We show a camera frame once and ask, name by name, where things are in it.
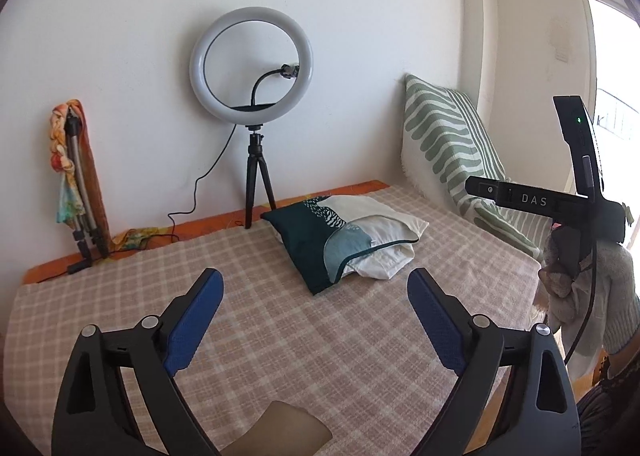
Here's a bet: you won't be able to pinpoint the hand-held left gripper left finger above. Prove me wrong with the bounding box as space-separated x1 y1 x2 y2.
51 267 225 456

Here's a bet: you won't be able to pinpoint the black ring light cable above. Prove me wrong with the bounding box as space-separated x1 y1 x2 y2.
166 127 237 243

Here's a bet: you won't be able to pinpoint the green striped cushion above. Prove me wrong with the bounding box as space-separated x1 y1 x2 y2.
400 73 566 262

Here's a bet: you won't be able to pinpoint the beige checked blanket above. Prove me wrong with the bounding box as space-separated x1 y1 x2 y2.
2 185 551 456

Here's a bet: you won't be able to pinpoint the person's striped dark clothing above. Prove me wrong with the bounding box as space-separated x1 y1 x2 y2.
575 383 621 456

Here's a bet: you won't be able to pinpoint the person's right forearm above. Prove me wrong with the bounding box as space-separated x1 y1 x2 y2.
575 343 640 456

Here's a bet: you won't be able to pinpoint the white cloth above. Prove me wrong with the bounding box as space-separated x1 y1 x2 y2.
327 195 431 282

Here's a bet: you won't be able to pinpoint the window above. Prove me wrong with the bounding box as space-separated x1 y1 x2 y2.
572 0 640 242

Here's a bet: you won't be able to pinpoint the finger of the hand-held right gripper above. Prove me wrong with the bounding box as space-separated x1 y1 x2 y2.
465 176 511 208

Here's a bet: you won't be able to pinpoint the white ring light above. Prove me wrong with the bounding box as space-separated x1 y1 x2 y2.
189 7 315 127

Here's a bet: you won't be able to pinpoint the person's right hand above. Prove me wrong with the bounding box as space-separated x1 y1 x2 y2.
537 226 640 379

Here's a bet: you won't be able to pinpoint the folded black tripod stand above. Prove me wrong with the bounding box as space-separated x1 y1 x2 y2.
64 115 112 276

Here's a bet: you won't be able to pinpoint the floral printed teal cloth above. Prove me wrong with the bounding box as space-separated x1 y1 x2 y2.
260 196 421 297

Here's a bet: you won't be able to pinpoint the tan flat sheet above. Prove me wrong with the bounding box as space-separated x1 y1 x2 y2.
235 400 334 456

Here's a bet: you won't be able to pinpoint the colourful orange scarf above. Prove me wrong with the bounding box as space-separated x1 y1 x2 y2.
49 98 173 253

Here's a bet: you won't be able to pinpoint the black gooseneck phone holder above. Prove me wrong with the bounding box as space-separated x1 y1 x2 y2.
234 63 301 113

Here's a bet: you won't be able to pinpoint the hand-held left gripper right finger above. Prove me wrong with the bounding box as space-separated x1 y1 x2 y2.
406 267 584 456

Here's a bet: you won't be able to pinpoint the black ring light tripod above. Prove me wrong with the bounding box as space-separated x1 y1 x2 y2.
243 123 278 230

